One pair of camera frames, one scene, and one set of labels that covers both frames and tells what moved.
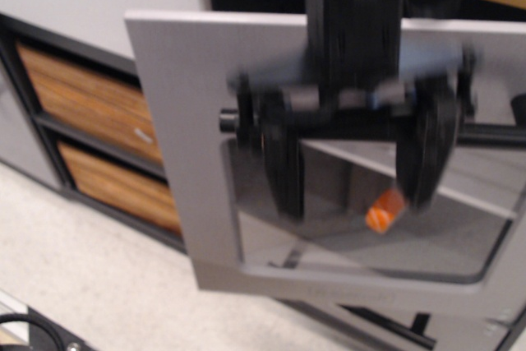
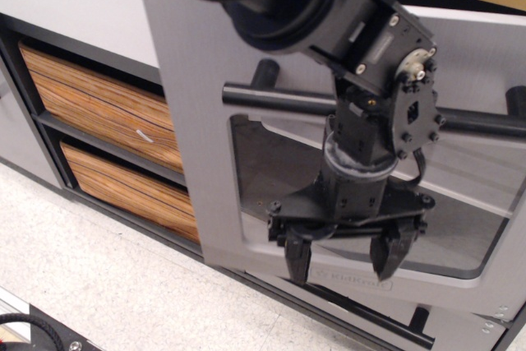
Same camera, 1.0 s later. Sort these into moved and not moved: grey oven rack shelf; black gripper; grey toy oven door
Moved: black gripper; grey toy oven door
Not moved: grey oven rack shelf
